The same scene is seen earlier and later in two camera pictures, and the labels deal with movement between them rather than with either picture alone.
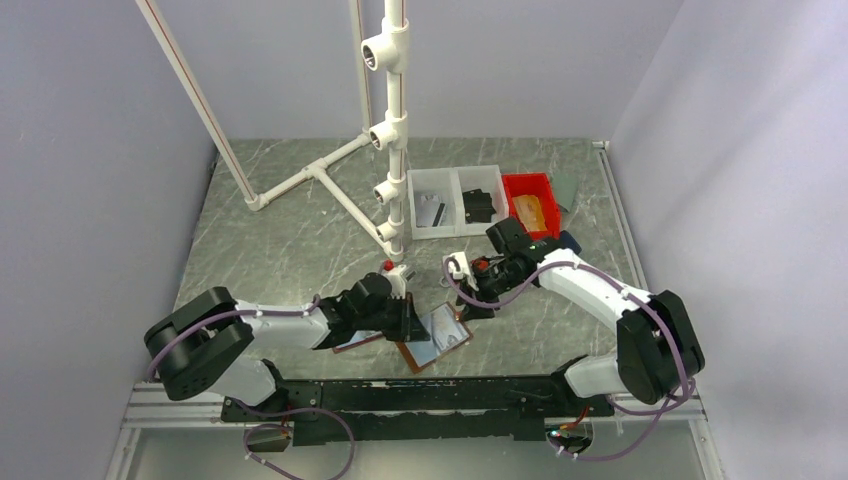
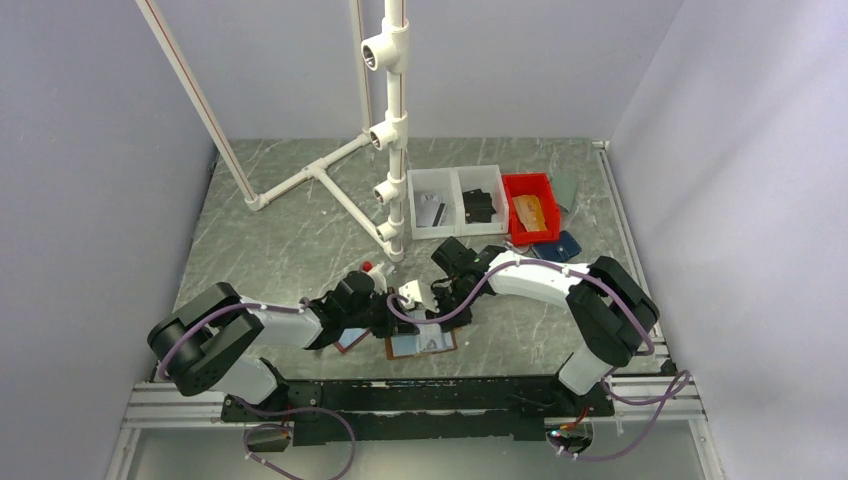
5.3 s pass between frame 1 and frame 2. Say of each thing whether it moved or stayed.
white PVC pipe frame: stayed
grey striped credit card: stayed
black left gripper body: stayed
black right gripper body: moved
